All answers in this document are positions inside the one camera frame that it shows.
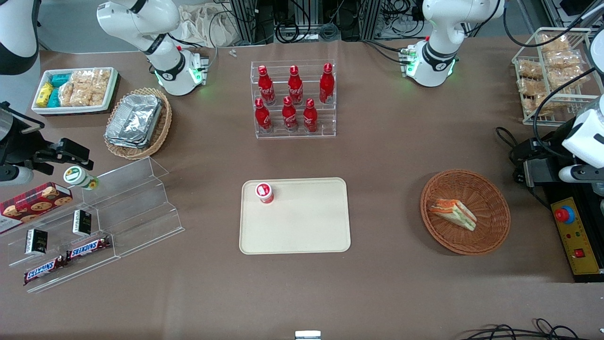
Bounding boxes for red yogurt cup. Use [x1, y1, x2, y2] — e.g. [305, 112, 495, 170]
[255, 182, 275, 204]

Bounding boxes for black power cable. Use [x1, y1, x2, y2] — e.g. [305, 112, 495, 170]
[495, 127, 553, 211]

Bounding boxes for red plaid cookie box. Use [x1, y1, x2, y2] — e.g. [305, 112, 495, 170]
[0, 182, 74, 235]

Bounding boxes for light oval wicker basket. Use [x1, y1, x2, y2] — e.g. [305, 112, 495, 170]
[103, 87, 173, 160]

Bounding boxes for clear rice cracker bag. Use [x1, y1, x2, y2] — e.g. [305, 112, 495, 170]
[521, 93, 567, 117]
[91, 69, 112, 106]
[518, 78, 548, 96]
[545, 50, 583, 69]
[71, 70, 94, 107]
[548, 66, 588, 89]
[540, 33, 571, 53]
[59, 82, 77, 107]
[518, 59, 543, 79]

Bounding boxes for black appliance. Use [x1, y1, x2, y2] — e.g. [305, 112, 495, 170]
[538, 124, 604, 199]

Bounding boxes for clear acrylic stepped display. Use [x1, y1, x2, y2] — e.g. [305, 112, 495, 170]
[0, 157, 185, 294]

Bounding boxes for triangular sandwich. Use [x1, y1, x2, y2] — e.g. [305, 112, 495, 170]
[428, 199, 478, 232]

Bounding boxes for aluminium equipment rack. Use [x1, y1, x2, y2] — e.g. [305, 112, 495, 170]
[229, 0, 425, 45]

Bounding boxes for white wire rack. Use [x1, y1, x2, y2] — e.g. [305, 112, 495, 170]
[512, 27, 604, 126]

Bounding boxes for snickers bar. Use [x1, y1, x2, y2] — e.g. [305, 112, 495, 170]
[65, 236, 112, 262]
[24, 255, 67, 286]

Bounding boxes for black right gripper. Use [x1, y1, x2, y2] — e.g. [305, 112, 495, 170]
[0, 102, 94, 172]

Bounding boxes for beige plastic tray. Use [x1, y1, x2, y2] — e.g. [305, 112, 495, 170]
[239, 178, 352, 255]

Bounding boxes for black base cable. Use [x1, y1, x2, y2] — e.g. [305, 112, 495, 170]
[166, 32, 218, 64]

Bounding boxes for brown wicker basket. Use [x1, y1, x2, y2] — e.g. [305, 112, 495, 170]
[420, 169, 512, 256]

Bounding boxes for black floor cables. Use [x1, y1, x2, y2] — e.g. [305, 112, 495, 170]
[460, 318, 604, 340]

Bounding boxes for small black box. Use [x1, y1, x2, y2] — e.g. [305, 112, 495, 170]
[72, 210, 92, 237]
[25, 229, 49, 256]

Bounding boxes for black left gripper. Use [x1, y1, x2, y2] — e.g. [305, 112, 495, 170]
[512, 140, 574, 164]

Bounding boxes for yellow black control box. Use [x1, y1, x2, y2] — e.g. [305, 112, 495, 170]
[543, 185, 604, 283]

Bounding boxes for white rectangular snack tray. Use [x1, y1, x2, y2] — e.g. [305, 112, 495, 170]
[31, 67, 118, 115]

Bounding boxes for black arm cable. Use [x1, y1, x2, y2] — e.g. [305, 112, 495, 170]
[503, 0, 604, 159]

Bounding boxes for black base cables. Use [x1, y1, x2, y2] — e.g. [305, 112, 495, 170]
[362, 39, 412, 65]

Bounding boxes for white cloth bag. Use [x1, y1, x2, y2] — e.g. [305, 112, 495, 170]
[178, 4, 238, 48]

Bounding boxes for stack of foil trays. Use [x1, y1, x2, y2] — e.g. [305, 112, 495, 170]
[104, 94, 163, 150]

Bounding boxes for clear acrylic bottle rack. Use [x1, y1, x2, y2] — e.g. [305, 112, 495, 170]
[250, 59, 337, 139]

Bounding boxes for dark flat board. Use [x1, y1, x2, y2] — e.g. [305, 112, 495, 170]
[46, 75, 122, 117]

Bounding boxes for green sunflower yogurt cup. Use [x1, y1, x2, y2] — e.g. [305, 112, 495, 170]
[64, 166, 99, 191]

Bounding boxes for yellow snack pack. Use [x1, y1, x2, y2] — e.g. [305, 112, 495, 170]
[36, 83, 54, 108]

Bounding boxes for red cola bottle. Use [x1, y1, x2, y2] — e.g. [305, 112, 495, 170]
[258, 65, 276, 105]
[302, 98, 319, 133]
[319, 63, 335, 104]
[287, 65, 304, 105]
[282, 96, 299, 132]
[255, 98, 272, 133]

